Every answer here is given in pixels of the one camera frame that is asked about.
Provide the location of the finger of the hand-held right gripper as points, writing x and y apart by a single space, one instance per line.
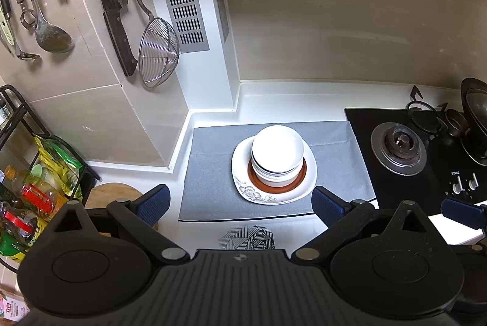
462 213

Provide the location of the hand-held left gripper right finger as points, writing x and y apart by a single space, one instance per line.
329 206

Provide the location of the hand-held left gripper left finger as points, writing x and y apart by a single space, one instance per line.
154 202

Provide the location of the white square floral plate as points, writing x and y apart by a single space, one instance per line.
304 193

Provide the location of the white bowl with blue inside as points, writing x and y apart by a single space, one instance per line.
277 179

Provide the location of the orange plate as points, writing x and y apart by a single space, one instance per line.
258 184

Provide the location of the steel stove knob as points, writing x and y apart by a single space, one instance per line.
473 182
458 186

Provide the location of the round wooden cutting board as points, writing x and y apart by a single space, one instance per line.
110 194

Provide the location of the grey counter mat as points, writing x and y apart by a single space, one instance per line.
209 166

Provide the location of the black glass gas stove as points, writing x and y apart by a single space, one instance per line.
365 128

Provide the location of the white mat with geometric print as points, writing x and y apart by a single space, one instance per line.
247 236

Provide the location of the round steel stove burner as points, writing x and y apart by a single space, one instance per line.
399 149

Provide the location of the black wok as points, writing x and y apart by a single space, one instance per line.
477 120

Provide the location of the burner with black pan support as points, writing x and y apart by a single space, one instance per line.
426 118

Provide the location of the yellow green snack packet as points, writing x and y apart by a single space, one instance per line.
53 158

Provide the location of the red label bottle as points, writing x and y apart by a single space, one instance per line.
36 197

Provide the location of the yellow oil bottle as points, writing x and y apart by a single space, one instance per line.
32 181

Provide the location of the green label bottle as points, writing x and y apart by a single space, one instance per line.
15 242

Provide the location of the dark sauce bottle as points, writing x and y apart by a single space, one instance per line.
9 196

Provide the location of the printed carton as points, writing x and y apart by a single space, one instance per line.
11 309

